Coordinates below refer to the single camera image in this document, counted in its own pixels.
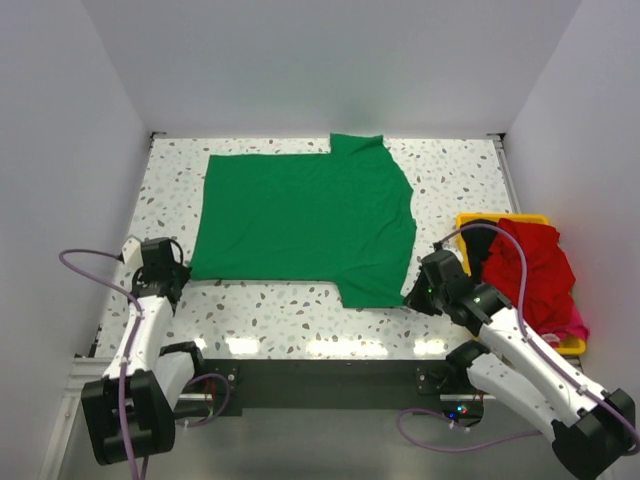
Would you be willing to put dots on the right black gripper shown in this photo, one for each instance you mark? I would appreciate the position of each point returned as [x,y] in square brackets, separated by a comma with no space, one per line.
[414,299]

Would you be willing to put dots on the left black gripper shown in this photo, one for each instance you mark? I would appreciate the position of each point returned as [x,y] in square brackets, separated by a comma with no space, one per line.
[183,273]

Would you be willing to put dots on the green t shirt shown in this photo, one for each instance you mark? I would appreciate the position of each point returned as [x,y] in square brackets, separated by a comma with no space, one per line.
[342,217]

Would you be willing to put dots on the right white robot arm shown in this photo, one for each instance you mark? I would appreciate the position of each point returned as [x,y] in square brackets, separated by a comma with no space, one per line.
[588,426]

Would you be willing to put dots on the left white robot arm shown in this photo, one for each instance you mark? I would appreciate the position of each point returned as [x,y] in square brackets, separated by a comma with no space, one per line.
[129,410]

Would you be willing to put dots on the red t shirt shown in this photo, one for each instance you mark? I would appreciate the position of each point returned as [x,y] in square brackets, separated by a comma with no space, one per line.
[550,279]

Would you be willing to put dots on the yellow plastic bin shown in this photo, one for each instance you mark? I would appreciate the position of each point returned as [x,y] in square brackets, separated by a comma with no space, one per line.
[488,220]

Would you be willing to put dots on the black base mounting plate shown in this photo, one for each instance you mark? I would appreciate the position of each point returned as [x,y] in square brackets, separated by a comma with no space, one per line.
[335,385]

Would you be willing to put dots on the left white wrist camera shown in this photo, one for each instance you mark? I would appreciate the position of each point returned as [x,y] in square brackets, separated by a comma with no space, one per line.
[131,254]

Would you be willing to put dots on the aluminium frame rail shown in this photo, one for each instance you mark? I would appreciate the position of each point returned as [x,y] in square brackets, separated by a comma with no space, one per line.
[86,368]

